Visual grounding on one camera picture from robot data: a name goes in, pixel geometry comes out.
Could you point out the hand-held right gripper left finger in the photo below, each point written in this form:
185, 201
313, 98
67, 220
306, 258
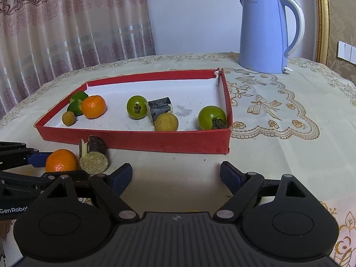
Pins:
122, 176

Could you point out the green cucumber piece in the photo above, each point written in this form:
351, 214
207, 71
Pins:
73, 108
79, 96

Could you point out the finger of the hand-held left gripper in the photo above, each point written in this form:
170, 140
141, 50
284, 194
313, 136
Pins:
25, 183
37, 159

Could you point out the large yellow longan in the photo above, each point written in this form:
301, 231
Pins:
166, 122

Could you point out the red shallow cardboard tray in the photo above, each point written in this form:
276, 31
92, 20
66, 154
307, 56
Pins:
116, 141

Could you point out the small orange tangerine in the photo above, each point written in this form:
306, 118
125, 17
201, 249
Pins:
61, 161

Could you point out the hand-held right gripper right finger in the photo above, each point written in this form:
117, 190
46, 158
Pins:
230, 176

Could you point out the pink patterned curtain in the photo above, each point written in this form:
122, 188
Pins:
69, 25

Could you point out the light blue electric kettle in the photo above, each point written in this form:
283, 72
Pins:
261, 33

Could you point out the small brown longan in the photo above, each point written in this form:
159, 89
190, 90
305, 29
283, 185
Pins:
68, 118

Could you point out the green tomato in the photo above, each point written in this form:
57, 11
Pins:
136, 107
211, 116

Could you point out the large orange tangerine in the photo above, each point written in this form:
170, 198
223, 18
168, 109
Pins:
94, 107

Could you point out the gold picture frame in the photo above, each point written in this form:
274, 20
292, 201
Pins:
322, 19

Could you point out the dark eggplant chunk in tray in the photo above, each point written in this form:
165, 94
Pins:
160, 107

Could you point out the white wall switch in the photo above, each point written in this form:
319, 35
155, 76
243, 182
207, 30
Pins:
347, 51

